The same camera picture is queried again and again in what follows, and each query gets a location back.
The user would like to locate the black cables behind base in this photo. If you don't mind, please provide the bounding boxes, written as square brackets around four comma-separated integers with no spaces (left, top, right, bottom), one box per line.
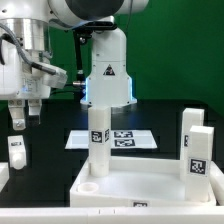
[49,83,83,98]

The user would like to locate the white front rail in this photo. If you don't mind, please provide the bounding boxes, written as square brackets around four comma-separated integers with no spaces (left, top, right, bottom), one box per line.
[0,206,224,224]

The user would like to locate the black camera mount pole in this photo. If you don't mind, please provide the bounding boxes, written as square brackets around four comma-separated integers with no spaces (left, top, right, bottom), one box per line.
[73,32,85,82]

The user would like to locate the white left corner block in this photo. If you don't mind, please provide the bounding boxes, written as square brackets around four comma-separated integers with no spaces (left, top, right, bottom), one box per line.
[0,162,9,192]

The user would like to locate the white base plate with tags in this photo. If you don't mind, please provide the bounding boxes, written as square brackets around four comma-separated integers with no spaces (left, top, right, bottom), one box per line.
[65,130,157,149]

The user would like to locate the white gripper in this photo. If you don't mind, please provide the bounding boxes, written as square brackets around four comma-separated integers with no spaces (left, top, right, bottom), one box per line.
[0,44,50,130]

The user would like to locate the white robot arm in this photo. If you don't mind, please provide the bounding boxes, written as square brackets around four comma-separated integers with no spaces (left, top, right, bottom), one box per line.
[0,0,149,130]

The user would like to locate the black camera on mount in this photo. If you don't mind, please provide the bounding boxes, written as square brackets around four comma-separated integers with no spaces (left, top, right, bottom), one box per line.
[73,16,117,33]

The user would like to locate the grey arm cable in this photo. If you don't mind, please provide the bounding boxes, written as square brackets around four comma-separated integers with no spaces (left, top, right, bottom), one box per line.
[0,23,58,76]

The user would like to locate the white right corner rail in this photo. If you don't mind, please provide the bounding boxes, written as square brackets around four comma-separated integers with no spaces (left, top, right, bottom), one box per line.
[210,162,224,206]

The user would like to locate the white desk top panel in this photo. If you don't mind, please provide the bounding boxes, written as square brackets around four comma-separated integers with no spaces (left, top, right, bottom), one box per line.
[70,156,216,208]

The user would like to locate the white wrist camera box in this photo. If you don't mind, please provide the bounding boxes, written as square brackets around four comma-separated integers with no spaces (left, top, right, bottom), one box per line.
[42,63,68,89]

